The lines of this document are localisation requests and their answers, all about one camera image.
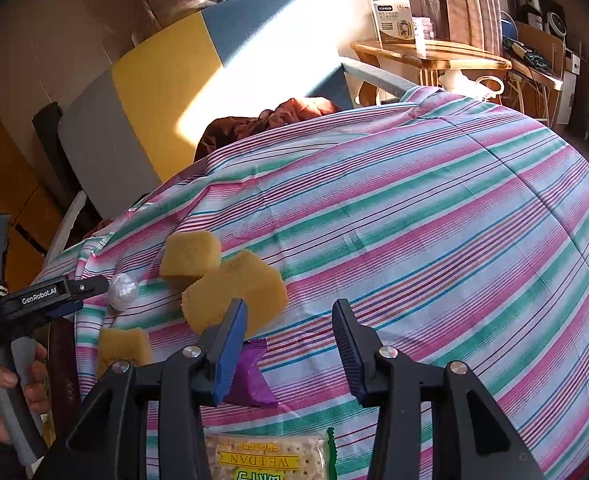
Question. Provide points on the wooden side table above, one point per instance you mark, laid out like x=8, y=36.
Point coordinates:
x=449, y=57

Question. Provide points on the brown cardboard box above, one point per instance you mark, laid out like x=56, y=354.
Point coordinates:
x=539, y=45

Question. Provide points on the grey yellow blue chair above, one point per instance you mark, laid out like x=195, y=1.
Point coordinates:
x=149, y=90

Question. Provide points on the yellow sponge block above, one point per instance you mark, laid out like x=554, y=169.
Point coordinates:
x=189, y=260
x=124, y=350
x=244, y=285

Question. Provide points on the purple wrapper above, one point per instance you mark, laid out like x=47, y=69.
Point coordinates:
x=249, y=380

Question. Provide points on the brown cloth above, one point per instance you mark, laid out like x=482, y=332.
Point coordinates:
x=274, y=115

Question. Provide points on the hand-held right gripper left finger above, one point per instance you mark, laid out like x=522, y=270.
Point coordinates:
x=229, y=360

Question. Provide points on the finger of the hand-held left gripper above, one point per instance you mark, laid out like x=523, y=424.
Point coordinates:
x=92, y=287
x=64, y=309

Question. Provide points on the small pink box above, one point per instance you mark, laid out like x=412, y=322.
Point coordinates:
x=423, y=27

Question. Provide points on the cracker packet green edges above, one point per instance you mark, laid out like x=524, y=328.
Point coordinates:
x=274, y=460

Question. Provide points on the striped beige curtain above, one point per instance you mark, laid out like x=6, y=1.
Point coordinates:
x=464, y=5

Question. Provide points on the white plastic ball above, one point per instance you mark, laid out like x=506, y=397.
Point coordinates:
x=123, y=292

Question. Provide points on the white printed box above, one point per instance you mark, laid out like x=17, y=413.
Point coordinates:
x=392, y=20

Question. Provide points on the white mug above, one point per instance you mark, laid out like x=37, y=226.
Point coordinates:
x=452, y=82

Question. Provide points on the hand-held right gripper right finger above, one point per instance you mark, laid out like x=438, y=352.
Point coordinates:
x=354, y=360

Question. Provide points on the grey bed frame bar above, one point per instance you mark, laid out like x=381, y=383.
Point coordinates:
x=374, y=77

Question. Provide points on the white bed rail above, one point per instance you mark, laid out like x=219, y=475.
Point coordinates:
x=69, y=220

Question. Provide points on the wooden wardrobe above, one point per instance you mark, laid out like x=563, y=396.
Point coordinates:
x=4, y=185

